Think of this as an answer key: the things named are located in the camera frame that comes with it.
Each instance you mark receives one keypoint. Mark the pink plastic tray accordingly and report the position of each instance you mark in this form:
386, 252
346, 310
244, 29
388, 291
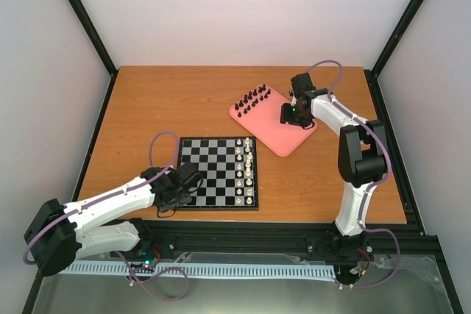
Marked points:
263, 121

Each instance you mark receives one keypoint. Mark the black and white chessboard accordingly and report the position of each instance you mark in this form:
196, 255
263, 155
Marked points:
216, 159

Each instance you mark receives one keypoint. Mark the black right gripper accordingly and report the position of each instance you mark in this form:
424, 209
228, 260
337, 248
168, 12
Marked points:
285, 118

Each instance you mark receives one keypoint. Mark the black aluminium frame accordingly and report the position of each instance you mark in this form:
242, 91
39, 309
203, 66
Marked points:
226, 236

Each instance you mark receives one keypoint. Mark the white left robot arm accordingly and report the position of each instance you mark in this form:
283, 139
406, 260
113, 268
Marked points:
95, 218

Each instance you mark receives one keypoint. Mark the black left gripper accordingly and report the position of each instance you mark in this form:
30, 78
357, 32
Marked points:
186, 198

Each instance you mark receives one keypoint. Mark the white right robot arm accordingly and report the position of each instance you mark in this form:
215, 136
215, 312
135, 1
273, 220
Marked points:
363, 160

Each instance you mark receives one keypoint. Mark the light blue cable duct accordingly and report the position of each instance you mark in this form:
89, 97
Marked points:
205, 270

